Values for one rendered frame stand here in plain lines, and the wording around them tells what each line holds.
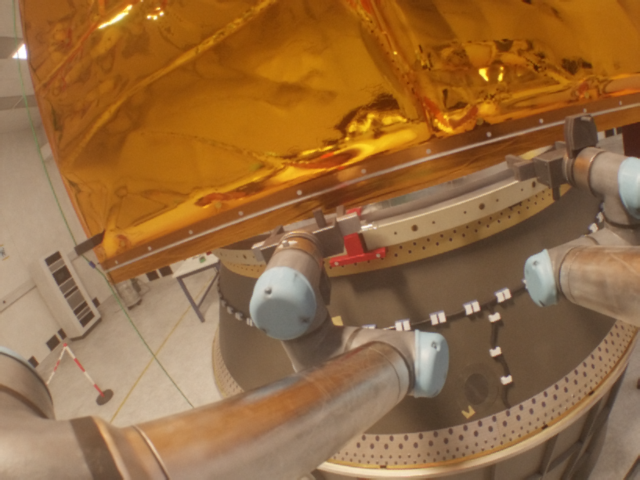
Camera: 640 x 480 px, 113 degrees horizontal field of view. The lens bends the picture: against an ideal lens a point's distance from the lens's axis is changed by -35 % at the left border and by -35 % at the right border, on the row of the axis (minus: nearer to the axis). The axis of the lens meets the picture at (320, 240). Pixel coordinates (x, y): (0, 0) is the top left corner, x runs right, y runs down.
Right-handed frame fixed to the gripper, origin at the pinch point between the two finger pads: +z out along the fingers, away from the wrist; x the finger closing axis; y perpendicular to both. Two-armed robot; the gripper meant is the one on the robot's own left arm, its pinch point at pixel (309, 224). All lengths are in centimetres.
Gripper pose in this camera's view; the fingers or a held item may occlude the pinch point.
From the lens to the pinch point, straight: 64.1
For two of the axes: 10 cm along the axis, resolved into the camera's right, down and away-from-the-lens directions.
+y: -3.4, -8.8, -3.2
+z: 0.8, -3.7, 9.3
